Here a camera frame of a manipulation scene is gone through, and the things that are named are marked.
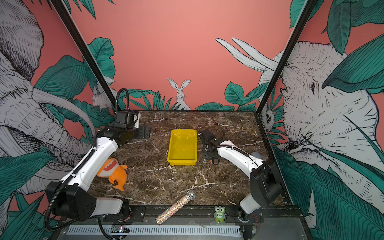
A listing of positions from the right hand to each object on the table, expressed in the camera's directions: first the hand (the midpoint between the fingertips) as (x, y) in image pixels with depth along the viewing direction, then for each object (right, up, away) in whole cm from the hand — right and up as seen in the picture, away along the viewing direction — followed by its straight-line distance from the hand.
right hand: (207, 153), depth 86 cm
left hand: (-36, +15, -5) cm, 40 cm away
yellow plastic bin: (-15, +1, +13) cm, 20 cm away
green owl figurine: (+5, -28, -13) cm, 31 cm away
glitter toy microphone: (-17, -25, -13) cm, 33 cm away
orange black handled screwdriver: (+3, -7, +7) cm, 10 cm away
